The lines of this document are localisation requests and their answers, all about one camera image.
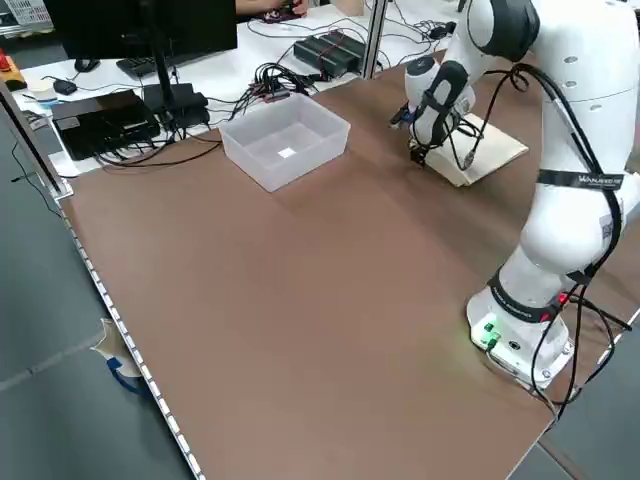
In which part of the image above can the white desk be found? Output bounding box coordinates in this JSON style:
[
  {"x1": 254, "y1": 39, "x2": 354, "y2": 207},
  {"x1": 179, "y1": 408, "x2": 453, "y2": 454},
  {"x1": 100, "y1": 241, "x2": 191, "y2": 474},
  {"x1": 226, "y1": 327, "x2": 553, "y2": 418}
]
[{"x1": 9, "y1": 0, "x2": 471, "y2": 177}]

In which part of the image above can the red emergency stop button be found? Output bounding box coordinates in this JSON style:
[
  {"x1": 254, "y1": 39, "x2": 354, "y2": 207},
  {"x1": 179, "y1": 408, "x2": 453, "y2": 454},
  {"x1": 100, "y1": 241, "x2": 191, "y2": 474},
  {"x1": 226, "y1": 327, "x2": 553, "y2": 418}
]
[{"x1": 0, "y1": 48, "x2": 26, "y2": 92}]

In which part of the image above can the black base cable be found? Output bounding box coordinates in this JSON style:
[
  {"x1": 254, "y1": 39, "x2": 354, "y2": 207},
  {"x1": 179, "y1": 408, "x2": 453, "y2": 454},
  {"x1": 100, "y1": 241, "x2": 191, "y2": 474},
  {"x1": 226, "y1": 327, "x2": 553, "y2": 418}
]
[{"x1": 529, "y1": 292, "x2": 634, "y2": 420}]

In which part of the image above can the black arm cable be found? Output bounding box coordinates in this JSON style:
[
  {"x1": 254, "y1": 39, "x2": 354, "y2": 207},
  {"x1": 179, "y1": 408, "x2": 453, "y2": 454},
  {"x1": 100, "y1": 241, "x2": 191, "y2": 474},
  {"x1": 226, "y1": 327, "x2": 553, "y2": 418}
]
[{"x1": 439, "y1": 62, "x2": 626, "y2": 301}]

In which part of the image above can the black monitor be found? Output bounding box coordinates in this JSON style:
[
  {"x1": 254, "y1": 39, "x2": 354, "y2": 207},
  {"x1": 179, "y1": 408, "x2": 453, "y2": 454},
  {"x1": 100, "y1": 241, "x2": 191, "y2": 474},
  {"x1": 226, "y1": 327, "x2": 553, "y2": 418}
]
[{"x1": 43, "y1": 0, "x2": 239, "y2": 62}]

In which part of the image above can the black keyboard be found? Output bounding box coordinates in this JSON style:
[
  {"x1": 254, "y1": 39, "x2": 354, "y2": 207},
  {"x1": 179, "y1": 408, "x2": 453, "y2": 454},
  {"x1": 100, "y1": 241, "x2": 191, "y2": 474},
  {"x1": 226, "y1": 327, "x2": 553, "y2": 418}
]
[{"x1": 115, "y1": 53, "x2": 204, "y2": 79}]

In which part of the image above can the aluminium frame rail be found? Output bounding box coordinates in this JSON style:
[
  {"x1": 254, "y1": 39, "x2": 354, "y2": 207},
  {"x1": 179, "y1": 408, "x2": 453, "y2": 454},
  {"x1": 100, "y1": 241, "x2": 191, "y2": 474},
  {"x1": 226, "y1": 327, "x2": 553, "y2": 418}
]
[{"x1": 0, "y1": 78, "x2": 75, "y2": 201}]

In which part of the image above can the white plastic basket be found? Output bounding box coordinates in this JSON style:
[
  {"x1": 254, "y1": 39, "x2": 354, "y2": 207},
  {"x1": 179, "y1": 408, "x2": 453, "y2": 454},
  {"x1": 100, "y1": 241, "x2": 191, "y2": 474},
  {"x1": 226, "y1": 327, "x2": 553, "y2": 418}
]
[{"x1": 13, "y1": 0, "x2": 55, "y2": 24}]

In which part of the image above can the black finned electronics box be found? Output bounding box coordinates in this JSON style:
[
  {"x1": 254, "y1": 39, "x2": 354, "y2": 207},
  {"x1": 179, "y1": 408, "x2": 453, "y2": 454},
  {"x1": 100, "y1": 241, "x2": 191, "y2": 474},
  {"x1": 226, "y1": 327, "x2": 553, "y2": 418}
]
[
  {"x1": 317, "y1": 29, "x2": 369, "y2": 66},
  {"x1": 293, "y1": 37, "x2": 359, "y2": 80}
]

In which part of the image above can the black red cable bundle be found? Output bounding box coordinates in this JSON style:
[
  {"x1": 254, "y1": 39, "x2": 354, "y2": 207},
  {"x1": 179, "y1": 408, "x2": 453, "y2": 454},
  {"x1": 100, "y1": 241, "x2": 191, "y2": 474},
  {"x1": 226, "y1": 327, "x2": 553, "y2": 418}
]
[{"x1": 247, "y1": 60, "x2": 321, "y2": 104}]

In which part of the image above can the aluminium frame post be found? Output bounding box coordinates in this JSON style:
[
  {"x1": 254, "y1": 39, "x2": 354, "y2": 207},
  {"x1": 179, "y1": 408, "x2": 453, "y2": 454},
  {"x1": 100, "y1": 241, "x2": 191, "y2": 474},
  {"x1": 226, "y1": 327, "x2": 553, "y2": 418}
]
[{"x1": 362, "y1": 0, "x2": 390, "y2": 81}]

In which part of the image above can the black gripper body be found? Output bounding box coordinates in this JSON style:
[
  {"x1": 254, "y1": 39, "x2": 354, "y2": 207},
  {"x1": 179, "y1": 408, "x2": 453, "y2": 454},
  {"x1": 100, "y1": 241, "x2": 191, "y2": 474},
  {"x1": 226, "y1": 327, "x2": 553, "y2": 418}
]
[{"x1": 407, "y1": 130, "x2": 442, "y2": 153}]

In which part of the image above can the black monitor stand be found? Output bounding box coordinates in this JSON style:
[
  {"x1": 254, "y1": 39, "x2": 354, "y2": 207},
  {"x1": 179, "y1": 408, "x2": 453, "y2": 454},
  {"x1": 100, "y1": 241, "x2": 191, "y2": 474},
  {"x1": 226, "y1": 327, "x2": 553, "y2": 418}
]
[{"x1": 137, "y1": 0, "x2": 210, "y2": 126}]

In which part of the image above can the white blue paper scrap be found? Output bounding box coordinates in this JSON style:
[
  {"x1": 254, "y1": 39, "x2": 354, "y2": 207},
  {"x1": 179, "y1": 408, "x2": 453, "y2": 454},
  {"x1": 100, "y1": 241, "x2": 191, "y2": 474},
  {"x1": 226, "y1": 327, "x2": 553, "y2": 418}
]
[{"x1": 89, "y1": 317, "x2": 147, "y2": 397}]

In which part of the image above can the cream tablecloth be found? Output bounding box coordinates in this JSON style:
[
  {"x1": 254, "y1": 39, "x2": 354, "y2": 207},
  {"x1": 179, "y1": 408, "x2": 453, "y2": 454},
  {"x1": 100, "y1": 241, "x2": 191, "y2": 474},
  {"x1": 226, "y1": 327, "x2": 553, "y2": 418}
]
[{"x1": 418, "y1": 112, "x2": 530, "y2": 189}]

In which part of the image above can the clear plastic box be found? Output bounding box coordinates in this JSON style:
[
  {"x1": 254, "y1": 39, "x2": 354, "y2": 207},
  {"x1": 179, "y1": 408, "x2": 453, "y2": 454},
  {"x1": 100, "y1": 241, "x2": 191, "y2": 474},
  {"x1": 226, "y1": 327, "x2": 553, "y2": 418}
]
[{"x1": 218, "y1": 93, "x2": 351, "y2": 194}]

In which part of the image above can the black flat box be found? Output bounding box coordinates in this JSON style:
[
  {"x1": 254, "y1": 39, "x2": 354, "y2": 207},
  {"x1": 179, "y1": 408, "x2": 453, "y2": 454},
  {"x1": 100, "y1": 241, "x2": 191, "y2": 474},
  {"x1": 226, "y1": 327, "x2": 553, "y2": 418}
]
[{"x1": 51, "y1": 88, "x2": 162, "y2": 162}]

